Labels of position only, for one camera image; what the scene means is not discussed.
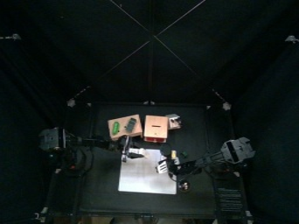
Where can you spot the white rice packet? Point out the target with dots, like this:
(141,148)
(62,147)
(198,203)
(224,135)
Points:
(137,150)

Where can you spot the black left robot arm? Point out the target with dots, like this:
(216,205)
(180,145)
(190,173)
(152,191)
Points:
(58,139)

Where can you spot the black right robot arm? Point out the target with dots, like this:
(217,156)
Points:
(234,151)

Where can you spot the small dark round toy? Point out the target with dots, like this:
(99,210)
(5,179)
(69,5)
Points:
(184,185)

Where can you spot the small yellow toy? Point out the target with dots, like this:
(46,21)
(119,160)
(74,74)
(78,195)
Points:
(174,154)

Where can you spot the green toy vegetable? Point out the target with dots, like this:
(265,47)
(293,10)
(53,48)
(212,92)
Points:
(115,127)

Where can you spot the small green toy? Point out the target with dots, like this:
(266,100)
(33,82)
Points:
(184,152)

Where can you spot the dark grey toy remote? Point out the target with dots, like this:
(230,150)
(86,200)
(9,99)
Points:
(132,125)

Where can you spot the silver white table mat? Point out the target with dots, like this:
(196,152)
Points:
(145,178)

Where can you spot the tan wooden box red base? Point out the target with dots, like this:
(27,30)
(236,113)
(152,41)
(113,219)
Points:
(157,130)

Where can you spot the small grey toy box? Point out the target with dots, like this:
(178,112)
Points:
(174,121)

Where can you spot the black label sheet white print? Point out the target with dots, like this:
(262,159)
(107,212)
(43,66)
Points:
(230,198)

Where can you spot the silver frame corner bracket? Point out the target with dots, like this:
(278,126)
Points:
(71,102)
(226,106)
(15,37)
(292,38)

